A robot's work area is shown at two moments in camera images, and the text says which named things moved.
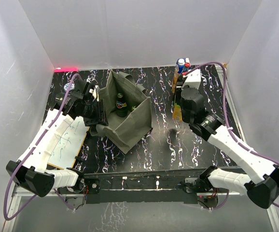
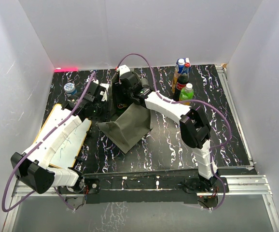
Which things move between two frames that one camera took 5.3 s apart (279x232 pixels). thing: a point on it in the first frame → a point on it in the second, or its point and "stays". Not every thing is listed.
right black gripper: [184, 87] → [118, 86]
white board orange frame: [68, 148] stays
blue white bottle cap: [65, 86] stays
